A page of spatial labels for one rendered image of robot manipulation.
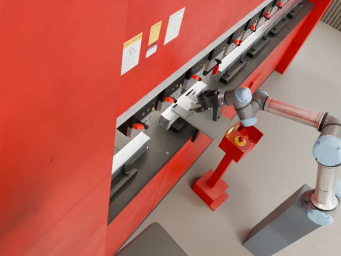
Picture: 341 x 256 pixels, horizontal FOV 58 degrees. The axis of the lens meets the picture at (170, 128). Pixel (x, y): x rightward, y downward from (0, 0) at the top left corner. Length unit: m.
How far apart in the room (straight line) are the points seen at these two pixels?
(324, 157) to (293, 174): 1.65
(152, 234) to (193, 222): 2.17
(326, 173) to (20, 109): 1.34
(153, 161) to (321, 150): 0.78
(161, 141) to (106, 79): 1.27
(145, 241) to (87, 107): 0.21
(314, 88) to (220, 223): 2.18
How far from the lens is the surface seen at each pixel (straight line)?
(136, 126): 1.15
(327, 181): 1.55
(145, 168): 1.57
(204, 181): 2.50
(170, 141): 1.68
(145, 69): 1.02
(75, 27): 0.33
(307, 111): 1.55
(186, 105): 1.69
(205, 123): 1.65
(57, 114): 0.39
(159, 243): 0.30
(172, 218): 2.44
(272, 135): 3.21
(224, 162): 2.20
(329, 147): 1.39
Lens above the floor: 2.23
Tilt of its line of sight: 51 degrees down
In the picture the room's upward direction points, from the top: 18 degrees clockwise
